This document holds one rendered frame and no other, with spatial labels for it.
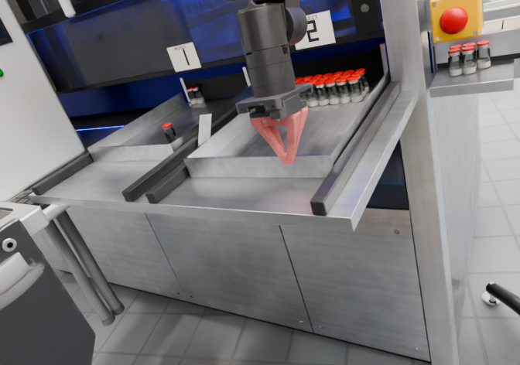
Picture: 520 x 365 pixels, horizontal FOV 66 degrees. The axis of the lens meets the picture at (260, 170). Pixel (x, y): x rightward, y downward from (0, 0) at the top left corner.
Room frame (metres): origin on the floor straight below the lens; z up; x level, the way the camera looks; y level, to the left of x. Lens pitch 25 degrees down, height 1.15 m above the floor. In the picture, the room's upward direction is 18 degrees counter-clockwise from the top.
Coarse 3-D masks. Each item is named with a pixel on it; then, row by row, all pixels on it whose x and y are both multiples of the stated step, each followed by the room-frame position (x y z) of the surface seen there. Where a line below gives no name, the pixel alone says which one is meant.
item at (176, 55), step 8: (168, 48) 1.02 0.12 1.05; (176, 48) 1.01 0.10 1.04; (184, 48) 0.99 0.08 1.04; (192, 48) 0.98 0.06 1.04; (176, 56) 1.01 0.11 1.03; (184, 56) 1.00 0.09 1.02; (192, 56) 0.99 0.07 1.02; (176, 64) 1.02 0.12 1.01; (184, 64) 1.00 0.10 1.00; (192, 64) 0.99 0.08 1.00
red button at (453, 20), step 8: (456, 8) 0.62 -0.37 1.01; (448, 16) 0.62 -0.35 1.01; (456, 16) 0.61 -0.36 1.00; (464, 16) 0.61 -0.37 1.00; (440, 24) 0.63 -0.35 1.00; (448, 24) 0.62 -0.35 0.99; (456, 24) 0.61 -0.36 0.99; (464, 24) 0.61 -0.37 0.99; (448, 32) 0.62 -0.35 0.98; (456, 32) 0.62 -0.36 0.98
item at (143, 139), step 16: (176, 96) 1.12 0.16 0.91; (240, 96) 0.92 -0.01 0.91; (160, 112) 1.06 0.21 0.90; (176, 112) 1.07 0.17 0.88; (192, 112) 1.02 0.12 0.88; (208, 112) 0.97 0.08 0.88; (224, 112) 0.86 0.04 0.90; (128, 128) 0.97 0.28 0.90; (144, 128) 1.00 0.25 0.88; (160, 128) 0.96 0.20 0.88; (176, 128) 0.92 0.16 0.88; (192, 128) 0.77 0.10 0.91; (96, 144) 0.89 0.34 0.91; (112, 144) 0.92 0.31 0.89; (128, 144) 0.92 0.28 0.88; (144, 144) 0.88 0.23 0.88; (160, 144) 0.74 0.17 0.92; (176, 144) 0.73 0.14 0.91; (96, 160) 0.87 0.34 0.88; (112, 160) 0.83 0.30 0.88; (128, 160) 0.80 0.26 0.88; (144, 160) 0.77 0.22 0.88; (160, 160) 0.74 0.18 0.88
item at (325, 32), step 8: (312, 16) 0.79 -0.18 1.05; (320, 16) 0.78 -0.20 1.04; (328, 16) 0.77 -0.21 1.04; (312, 24) 0.79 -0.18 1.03; (320, 24) 0.78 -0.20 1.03; (328, 24) 0.77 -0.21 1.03; (312, 32) 0.80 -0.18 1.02; (320, 32) 0.79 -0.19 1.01; (328, 32) 0.78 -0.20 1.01; (304, 40) 0.81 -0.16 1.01; (320, 40) 0.79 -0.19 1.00; (328, 40) 0.78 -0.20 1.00; (296, 48) 0.82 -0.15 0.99; (304, 48) 0.81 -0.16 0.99
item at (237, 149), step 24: (240, 120) 0.76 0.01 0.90; (312, 120) 0.70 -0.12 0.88; (336, 120) 0.66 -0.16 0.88; (360, 120) 0.57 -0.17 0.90; (216, 144) 0.69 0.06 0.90; (240, 144) 0.69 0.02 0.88; (264, 144) 0.66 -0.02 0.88; (312, 144) 0.59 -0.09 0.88; (336, 144) 0.49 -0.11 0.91; (192, 168) 0.61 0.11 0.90; (216, 168) 0.58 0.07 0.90; (240, 168) 0.56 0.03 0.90; (264, 168) 0.53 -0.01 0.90; (288, 168) 0.51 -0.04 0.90; (312, 168) 0.48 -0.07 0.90
